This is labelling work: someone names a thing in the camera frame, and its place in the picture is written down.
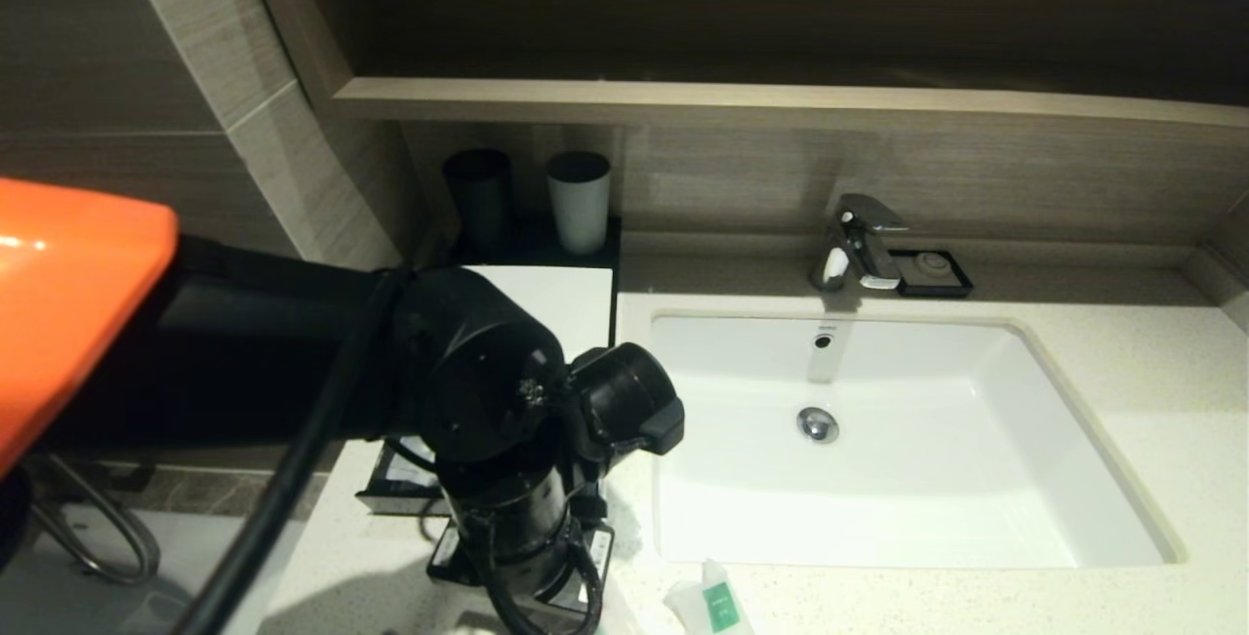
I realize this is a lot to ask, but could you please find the black cup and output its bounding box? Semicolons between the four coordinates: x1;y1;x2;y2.
442;149;514;260

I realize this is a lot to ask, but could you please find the black box with white lid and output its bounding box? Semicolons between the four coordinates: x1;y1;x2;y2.
444;216;623;368

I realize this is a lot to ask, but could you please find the grey cup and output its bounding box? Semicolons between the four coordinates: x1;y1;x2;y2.
544;150;612;257

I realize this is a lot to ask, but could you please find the chrome drain stopper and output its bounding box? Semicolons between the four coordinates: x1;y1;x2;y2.
796;406;840;446

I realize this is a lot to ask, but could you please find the white sink basin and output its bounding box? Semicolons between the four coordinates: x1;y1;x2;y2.
624;313;1186;574

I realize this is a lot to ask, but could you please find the chrome faucet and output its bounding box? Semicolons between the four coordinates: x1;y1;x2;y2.
808;193;911;295

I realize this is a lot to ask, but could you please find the black soap dish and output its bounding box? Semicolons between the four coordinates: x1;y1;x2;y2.
886;250;975;300

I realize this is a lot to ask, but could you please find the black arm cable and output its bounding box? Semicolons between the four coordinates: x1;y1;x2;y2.
176;269;411;635

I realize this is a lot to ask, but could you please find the metal shower hose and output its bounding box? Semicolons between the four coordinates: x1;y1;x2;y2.
29;459;163;587

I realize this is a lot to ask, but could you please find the wooden wall shelf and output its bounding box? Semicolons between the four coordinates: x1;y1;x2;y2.
330;77;1249;134

